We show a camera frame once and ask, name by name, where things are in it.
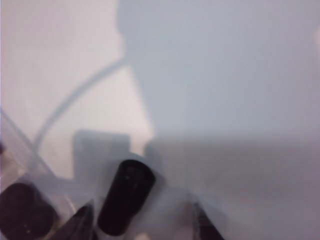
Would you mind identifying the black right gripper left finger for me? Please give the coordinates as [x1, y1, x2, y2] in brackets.
[58, 198, 99, 240]

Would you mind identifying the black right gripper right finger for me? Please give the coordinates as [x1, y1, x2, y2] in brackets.
[191, 201, 226, 240]

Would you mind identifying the short black marker cap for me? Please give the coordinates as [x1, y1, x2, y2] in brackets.
[97, 159, 157, 237]

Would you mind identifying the clear plastic packaging box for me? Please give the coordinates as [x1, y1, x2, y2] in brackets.
[0, 108, 76, 216]

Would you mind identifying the slim white marker black cap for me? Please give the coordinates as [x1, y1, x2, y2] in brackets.
[0, 182, 60, 240]

